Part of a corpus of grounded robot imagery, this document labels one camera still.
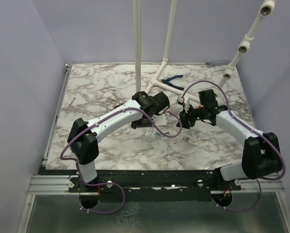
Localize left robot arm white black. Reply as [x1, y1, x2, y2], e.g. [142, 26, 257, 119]
[67, 91, 170, 192]

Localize aluminium rail frame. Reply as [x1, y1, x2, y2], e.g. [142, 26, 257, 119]
[20, 64, 288, 233]

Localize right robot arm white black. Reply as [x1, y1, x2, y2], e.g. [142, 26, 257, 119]
[178, 89, 283, 190]

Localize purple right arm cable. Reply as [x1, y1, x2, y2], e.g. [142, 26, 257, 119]
[182, 81, 288, 212]

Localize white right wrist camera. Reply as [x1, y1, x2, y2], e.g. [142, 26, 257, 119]
[177, 95, 190, 113]

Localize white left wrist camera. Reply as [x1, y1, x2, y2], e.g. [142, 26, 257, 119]
[153, 115, 168, 126]

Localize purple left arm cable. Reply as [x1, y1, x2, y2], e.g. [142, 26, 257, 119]
[59, 108, 184, 215]

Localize white PVC pipe frame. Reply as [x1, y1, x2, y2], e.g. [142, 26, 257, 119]
[134, 0, 278, 102]

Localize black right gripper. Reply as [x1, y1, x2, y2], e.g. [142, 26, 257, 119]
[176, 103, 207, 129]

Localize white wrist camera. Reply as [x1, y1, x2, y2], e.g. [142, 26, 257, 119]
[153, 115, 168, 126]
[177, 95, 190, 113]

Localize blue handled pliers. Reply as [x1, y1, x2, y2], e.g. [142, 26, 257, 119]
[160, 74, 185, 90]

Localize white staple box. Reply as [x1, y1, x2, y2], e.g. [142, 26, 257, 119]
[182, 136, 202, 146]

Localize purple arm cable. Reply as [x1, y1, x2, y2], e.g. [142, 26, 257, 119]
[182, 81, 288, 212]
[59, 108, 184, 215]

